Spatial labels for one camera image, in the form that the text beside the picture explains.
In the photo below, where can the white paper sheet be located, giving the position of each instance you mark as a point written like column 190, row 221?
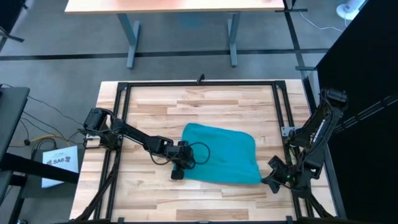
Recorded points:
column 63, row 151

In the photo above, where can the white floor fan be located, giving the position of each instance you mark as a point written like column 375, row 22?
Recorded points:
column 348, row 11

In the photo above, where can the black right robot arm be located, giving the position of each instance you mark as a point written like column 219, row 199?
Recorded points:
column 320, row 124

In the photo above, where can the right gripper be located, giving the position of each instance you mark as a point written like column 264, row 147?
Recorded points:
column 287, row 179

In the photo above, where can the black aluminium table frame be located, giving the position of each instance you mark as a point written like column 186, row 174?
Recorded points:
column 202, row 84

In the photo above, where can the black diagonal support strut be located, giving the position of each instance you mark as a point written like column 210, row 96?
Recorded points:
column 367, row 112

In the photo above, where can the black stand base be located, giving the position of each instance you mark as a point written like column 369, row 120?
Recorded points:
column 292, row 10

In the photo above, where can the grey partition base rail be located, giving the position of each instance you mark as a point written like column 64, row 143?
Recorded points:
column 334, row 186

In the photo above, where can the teal towel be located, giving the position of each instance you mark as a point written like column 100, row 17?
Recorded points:
column 224, row 152

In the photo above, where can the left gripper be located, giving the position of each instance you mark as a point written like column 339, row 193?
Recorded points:
column 183, row 155

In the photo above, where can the black partition panel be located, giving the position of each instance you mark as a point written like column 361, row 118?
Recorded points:
column 367, row 62

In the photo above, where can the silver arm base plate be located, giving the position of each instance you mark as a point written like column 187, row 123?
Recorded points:
column 90, row 136
column 287, row 130

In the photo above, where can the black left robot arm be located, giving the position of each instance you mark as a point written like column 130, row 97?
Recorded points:
column 133, row 132

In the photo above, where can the black chair base leg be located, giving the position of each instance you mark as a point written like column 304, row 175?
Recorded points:
column 12, row 38

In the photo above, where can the black side desk top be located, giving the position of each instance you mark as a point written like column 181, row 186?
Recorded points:
column 12, row 112

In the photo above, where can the wooden desk top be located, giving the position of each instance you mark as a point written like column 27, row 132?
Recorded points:
column 171, row 5

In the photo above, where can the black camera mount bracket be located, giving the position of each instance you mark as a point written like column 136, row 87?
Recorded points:
column 201, row 78

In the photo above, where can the grey desk leg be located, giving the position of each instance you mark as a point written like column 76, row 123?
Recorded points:
column 132, row 46
column 233, row 46

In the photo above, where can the black side desk crossbar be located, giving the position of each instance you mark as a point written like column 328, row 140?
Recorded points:
column 37, row 168

